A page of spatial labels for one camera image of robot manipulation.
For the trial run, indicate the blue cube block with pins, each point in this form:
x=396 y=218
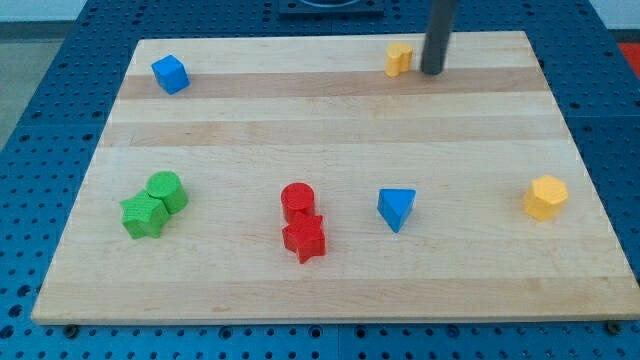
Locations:
x=170 y=74

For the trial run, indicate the green cylinder block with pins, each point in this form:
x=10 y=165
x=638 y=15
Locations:
x=167 y=187

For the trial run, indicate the red star block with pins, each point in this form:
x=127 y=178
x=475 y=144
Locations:
x=305 y=236

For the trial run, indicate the yellow heart block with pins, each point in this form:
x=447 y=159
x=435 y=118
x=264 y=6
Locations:
x=399 y=57

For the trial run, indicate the red cylinder block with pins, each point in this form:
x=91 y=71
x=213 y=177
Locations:
x=297 y=198

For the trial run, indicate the wooden board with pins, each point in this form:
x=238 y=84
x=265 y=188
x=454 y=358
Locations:
x=261 y=113

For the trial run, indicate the blue triangle block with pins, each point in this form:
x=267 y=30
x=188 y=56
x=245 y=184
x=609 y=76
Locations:
x=395 y=206

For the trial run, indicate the green star block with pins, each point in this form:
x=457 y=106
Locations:
x=143 y=215

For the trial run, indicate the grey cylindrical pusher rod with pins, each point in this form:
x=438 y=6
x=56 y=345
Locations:
x=439 y=28

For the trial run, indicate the yellow hexagon block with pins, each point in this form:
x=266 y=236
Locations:
x=545 y=197

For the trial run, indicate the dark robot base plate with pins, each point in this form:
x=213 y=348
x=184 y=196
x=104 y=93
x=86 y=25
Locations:
x=295 y=8

